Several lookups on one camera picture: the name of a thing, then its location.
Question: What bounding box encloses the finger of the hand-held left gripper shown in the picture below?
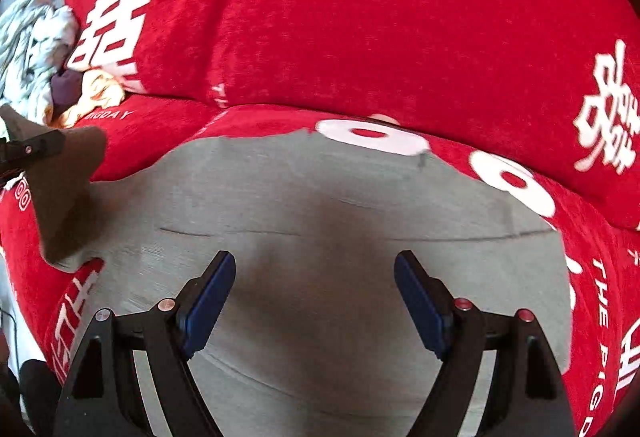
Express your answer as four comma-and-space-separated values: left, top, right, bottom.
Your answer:
0, 129, 66, 178

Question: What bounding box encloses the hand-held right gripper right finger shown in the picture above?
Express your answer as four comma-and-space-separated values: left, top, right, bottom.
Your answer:
394, 250, 576, 437

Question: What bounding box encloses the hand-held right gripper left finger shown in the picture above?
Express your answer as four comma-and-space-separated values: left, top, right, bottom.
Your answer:
52, 250, 236, 437

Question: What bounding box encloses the grey small garment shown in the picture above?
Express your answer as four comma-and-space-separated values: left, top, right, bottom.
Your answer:
0, 104, 574, 437

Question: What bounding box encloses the dark purple cloth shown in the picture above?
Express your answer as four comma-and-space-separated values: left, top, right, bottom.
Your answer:
51, 68, 85, 110

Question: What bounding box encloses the yellow orange cloth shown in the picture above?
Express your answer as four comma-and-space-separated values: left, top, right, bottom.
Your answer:
50, 69, 126, 128

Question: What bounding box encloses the white grey patterned cloth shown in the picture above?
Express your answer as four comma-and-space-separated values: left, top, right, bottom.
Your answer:
0, 0, 80, 125

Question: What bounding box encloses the person's dark clothing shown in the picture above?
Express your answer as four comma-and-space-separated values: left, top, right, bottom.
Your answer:
0, 332, 62, 437

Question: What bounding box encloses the red printed blanket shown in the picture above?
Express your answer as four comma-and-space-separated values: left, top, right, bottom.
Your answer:
0, 0, 640, 437

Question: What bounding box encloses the thin black cable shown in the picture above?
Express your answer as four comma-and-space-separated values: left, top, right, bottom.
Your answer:
0, 311, 22, 370

